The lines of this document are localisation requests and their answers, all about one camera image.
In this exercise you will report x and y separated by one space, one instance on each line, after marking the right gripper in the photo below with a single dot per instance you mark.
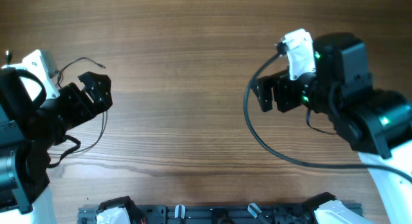
282 84

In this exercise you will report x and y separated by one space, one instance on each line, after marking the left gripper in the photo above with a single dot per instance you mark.
85 109

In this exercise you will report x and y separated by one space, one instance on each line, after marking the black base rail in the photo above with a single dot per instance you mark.
123 210

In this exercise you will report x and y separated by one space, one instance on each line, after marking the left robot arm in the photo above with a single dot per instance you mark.
30 124

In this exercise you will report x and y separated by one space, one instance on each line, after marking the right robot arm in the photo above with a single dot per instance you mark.
330 75

